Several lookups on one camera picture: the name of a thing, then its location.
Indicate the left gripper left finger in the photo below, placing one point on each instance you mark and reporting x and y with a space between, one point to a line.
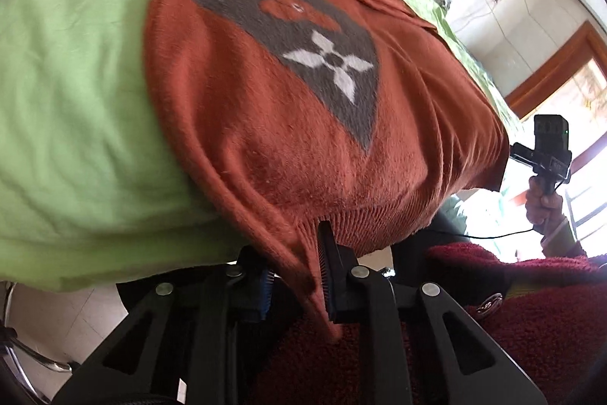
184 329

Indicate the wooden door frame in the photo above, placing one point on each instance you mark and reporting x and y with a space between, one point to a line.
584 45

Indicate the person's right hand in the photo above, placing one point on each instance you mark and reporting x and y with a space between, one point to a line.
544 211

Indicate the light green bed sheet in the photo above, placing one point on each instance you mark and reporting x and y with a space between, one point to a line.
91 190

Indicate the orange knitted sweater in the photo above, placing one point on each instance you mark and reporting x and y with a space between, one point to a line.
287 113

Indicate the chrome chair leg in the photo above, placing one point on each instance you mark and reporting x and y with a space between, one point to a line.
12 347

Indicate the dark red fleece clothing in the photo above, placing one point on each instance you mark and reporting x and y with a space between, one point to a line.
548 314

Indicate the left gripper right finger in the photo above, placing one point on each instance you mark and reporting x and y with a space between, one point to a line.
417 345

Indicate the person's right forearm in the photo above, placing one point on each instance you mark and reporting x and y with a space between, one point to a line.
561 242

